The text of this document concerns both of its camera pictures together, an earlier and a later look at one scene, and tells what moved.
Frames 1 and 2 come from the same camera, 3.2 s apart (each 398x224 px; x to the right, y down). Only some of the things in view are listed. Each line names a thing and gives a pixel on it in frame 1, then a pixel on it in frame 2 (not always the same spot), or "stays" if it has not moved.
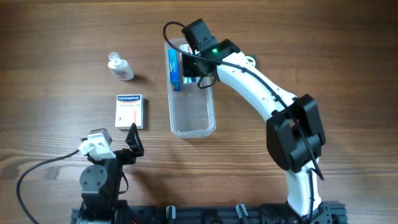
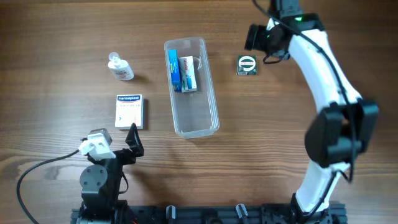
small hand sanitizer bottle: (120, 68) stays
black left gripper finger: (134, 140) stays
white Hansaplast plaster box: (129, 109) stays
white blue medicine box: (186, 79) → (187, 75)
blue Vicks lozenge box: (175, 69) stays
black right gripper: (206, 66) → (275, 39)
